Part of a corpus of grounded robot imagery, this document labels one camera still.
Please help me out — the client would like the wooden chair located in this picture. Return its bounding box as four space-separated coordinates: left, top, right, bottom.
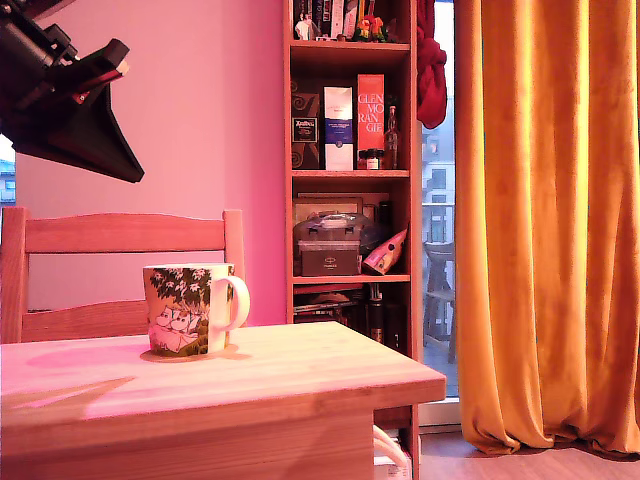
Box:
0 207 247 345

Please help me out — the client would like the illustrated white ceramic mug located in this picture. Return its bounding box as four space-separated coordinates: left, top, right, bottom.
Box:
142 263 251 357

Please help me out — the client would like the dark box with spirals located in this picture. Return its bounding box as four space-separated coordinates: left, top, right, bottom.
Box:
291 79 322 170

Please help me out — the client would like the white figurine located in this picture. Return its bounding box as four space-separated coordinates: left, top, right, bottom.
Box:
294 12 319 40

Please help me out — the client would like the white and blue box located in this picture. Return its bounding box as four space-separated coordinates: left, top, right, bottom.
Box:
323 85 356 171

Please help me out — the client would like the grey clear plastic case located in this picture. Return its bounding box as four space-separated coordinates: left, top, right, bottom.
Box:
293 210 377 250

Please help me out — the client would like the tall wooden bookshelf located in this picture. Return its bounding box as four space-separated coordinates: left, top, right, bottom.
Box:
282 0 424 480

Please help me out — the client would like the white book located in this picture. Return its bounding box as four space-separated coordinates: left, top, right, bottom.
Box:
330 0 346 39

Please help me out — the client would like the dark gift box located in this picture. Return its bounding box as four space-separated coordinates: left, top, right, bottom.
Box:
300 248 362 278

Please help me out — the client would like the tall red whisky box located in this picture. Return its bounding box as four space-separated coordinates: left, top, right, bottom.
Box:
357 73 386 169

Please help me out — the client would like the flat red book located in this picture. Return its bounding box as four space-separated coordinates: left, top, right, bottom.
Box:
293 283 364 296

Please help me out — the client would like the colourful mushroom figurine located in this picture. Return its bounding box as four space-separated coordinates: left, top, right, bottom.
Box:
351 13 391 43

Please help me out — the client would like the clear glass bottle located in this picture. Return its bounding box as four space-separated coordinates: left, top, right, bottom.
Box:
384 104 402 170

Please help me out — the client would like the blue plastic bag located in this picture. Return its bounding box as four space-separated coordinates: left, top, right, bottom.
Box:
359 223 396 256

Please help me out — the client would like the black cylinder tube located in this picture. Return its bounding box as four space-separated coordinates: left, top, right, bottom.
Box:
366 282 387 345

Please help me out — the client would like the red knotted curtain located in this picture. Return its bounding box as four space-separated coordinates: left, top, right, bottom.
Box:
416 0 449 130

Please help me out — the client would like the dark tube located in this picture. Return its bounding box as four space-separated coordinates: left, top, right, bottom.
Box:
385 301 406 351

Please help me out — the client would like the grey balcony stool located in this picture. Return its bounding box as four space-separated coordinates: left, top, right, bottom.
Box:
423 241 457 364

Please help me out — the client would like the orange velvet curtain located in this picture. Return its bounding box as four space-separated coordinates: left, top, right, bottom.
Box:
454 0 640 457

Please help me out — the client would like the wooden picture frame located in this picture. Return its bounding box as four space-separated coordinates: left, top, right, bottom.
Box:
293 195 364 221

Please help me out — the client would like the white cable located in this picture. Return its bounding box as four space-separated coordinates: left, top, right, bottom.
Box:
372 424 412 469

